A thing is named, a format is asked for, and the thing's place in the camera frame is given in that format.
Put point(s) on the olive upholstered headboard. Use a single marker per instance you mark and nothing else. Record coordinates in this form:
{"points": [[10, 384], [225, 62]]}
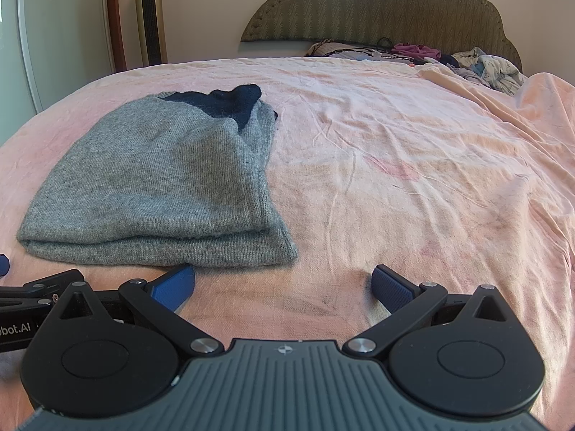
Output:
{"points": [[447, 25]]}

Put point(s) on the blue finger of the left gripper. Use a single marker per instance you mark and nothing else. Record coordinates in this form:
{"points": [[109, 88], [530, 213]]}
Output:
{"points": [[4, 265]]}

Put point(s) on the patterned pillow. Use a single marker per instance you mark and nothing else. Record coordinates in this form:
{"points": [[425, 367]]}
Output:
{"points": [[329, 48]]}

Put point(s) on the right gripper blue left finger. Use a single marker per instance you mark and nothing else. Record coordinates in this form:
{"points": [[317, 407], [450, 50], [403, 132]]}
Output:
{"points": [[154, 305]]}

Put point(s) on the pile of light clothes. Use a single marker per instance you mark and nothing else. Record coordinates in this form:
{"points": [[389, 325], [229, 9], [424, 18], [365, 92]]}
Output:
{"points": [[482, 69]]}

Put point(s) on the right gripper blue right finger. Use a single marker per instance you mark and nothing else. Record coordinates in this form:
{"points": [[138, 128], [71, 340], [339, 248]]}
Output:
{"points": [[410, 306]]}

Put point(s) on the white wardrobe sliding door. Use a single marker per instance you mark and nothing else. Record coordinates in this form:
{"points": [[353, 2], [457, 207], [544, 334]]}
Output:
{"points": [[49, 48]]}

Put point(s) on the magenta garment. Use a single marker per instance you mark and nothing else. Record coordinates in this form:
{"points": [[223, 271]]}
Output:
{"points": [[417, 51]]}

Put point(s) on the grey navy knit sweater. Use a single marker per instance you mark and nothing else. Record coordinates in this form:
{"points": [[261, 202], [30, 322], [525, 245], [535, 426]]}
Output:
{"points": [[168, 179]]}

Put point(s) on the brown wooden door frame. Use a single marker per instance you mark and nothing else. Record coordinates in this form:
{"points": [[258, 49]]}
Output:
{"points": [[115, 35]]}

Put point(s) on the gold tower fan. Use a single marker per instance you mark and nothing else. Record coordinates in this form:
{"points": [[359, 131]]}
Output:
{"points": [[151, 34]]}

